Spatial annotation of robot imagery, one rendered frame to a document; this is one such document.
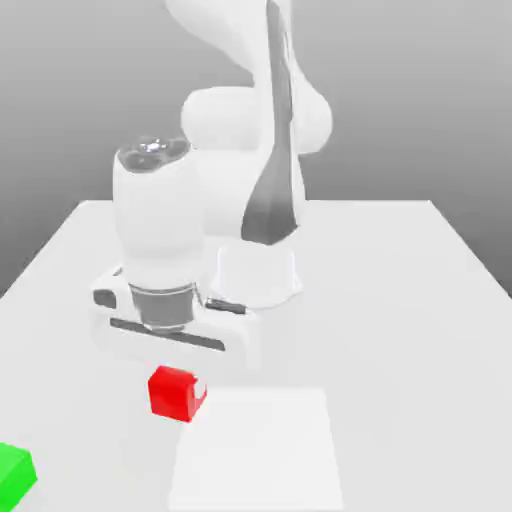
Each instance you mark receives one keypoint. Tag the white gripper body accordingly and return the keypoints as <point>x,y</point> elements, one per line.
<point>236,340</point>

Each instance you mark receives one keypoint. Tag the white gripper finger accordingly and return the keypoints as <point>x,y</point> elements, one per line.
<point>199,389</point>

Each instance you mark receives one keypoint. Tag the small red cube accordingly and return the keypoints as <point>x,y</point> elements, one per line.
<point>170,394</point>

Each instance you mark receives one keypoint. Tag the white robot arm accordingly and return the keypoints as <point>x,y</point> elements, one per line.
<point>156,224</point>

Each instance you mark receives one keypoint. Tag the small green cube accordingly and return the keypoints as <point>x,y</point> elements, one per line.
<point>14,476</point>

